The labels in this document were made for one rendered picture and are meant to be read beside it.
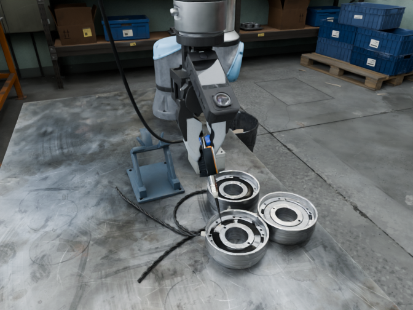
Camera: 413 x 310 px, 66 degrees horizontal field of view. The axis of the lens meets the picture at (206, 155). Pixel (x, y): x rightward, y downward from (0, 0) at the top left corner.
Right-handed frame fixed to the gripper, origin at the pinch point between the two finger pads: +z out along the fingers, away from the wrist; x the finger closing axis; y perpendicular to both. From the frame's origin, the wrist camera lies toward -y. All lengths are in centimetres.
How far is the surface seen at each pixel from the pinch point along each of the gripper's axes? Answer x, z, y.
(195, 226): 3.1, 13.2, -2.6
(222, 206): -2.7, 10.7, -1.9
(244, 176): -10.7, 10.1, 4.2
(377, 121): -223, 93, 137
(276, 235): -8.0, 11.0, -12.0
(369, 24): -299, 31, 241
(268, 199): -11.3, 10.2, -4.0
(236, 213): -3.8, 9.9, -5.6
